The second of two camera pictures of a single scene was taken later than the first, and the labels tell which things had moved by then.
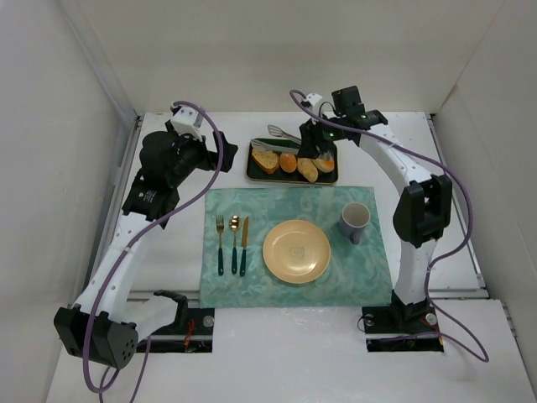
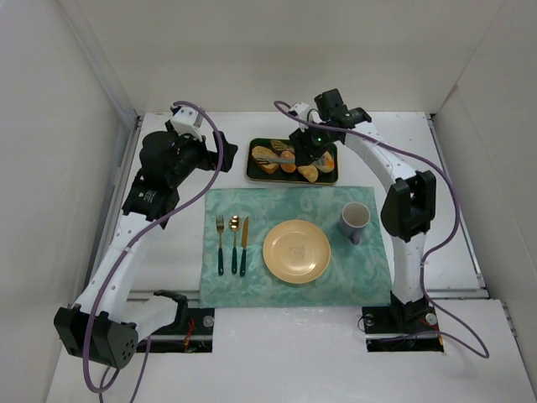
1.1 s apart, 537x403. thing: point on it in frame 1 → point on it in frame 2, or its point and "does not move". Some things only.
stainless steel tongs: x=277 y=132 → x=264 y=159
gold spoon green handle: x=235 y=222 does not move
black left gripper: x=219 y=153 does not move
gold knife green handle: x=244 y=246 does not move
